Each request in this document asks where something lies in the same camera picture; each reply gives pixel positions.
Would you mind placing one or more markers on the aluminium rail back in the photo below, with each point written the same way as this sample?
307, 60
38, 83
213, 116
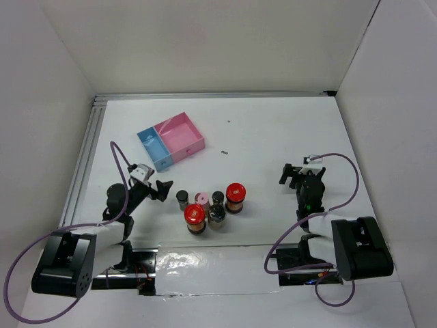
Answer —
193, 95

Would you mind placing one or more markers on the blue drawer box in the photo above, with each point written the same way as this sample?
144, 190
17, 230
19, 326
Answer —
156, 149

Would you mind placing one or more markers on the red-cap jar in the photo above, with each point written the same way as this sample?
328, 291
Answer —
235, 196
195, 218

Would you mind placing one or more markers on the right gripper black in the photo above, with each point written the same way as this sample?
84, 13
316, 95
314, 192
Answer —
289, 171

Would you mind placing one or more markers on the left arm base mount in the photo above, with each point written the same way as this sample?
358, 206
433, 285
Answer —
136, 271

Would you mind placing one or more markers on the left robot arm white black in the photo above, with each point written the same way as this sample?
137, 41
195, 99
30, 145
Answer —
72, 258

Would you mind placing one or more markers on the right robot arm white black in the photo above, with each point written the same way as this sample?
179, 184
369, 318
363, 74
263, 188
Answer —
354, 246

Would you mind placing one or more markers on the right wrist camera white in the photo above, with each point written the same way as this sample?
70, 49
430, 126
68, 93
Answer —
312, 166

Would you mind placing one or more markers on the pink-cap spice bottle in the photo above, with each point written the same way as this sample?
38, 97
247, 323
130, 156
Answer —
203, 200

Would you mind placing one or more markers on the white taped front cover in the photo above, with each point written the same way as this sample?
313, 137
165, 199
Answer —
201, 271

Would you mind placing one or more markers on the pink drawer box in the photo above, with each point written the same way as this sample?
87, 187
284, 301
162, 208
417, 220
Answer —
180, 136

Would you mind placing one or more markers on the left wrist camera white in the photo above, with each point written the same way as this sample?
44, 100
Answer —
140, 172

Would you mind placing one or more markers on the black-cap spice bottle rear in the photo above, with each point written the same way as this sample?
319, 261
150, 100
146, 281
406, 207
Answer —
218, 198

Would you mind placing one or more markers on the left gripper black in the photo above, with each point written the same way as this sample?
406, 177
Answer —
162, 192

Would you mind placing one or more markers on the black-cap spice bottle front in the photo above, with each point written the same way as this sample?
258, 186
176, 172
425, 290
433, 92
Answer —
216, 217

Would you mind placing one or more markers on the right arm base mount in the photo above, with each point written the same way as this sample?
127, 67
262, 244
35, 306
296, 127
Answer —
311, 249

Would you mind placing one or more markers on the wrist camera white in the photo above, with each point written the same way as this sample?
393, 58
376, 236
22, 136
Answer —
140, 172
312, 166

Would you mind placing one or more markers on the small black-cap spice bottle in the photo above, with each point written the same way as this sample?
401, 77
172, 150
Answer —
182, 198

